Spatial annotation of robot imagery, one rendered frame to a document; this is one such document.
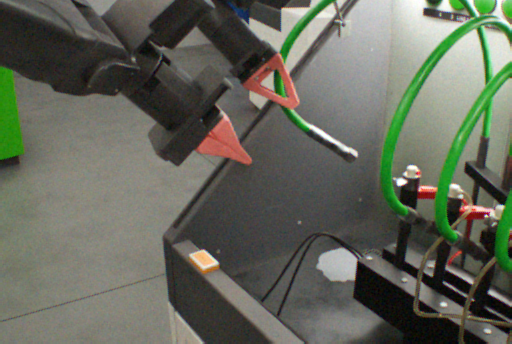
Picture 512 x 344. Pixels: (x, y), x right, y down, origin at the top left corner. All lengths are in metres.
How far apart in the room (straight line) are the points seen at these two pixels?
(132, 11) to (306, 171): 0.70
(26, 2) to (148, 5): 0.15
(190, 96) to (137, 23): 0.10
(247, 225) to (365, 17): 0.48
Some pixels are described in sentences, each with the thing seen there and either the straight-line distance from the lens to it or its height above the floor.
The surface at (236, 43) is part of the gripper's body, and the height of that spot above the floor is 1.33.
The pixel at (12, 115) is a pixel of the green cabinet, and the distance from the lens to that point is 3.88.
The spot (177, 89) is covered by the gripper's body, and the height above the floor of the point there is 1.33.
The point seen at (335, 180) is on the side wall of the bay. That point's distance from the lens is 1.18.
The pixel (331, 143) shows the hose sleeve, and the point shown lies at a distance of 0.83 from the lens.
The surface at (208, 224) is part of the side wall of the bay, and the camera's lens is 1.02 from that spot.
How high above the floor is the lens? 1.47
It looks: 22 degrees down
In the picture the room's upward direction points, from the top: straight up
